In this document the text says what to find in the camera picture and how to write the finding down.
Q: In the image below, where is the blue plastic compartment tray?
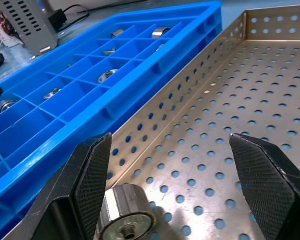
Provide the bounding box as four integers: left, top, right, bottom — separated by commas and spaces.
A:
0, 0, 222, 227

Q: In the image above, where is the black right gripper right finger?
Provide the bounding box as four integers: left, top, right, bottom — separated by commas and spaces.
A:
228, 132, 300, 240

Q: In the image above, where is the perforated metal tray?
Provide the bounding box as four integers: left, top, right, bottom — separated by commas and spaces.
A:
1, 8, 300, 240

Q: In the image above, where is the black power cable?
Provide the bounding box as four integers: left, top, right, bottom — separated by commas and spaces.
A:
61, 3, 91, 32

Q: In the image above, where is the black power adapter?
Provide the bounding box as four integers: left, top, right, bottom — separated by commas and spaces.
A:
47, 8, 67, 32

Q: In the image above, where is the grey vented power supply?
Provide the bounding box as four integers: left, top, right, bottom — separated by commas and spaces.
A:
0, 0, 59, 57

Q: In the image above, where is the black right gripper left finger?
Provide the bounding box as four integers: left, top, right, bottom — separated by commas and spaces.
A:
8, 132, 113, 240

